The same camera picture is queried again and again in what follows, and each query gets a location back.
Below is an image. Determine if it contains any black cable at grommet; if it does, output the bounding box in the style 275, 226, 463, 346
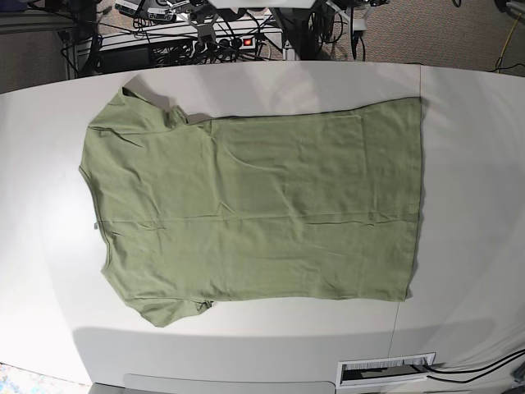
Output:
426, 349, 525, 383

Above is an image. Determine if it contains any green T-shirt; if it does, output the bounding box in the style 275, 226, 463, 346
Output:
79, 88, 422, 328

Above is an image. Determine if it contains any black foot pedal left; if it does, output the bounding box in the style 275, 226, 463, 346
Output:
114, 0, 143, 16

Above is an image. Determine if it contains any white desk frame with cables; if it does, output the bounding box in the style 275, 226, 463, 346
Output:
60, 1, 378, 79

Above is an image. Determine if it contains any black foot pedal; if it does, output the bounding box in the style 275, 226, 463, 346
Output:
147, 11, 176, 24
114, 0, 143, 16

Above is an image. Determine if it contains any table cable grommet slot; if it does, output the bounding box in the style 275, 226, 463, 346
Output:
336, 353, 436, 388

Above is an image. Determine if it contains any yellow cable on floor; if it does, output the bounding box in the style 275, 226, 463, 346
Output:
494, 11, 525, 74

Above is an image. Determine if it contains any black foot pedal middle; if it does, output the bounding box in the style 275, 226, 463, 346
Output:
147, 11, 176, 24

